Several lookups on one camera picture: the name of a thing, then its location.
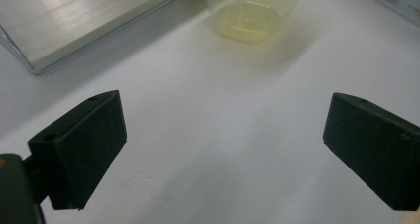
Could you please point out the pale grey table mat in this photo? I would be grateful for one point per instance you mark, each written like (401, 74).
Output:
(218, 125)

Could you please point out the yellow-green bowl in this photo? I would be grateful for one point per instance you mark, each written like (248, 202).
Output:
(247, 22)

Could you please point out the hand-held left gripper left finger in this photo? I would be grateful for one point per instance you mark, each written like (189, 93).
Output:
(89, 151)

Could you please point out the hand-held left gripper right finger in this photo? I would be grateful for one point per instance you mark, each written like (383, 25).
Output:
(373, 151)

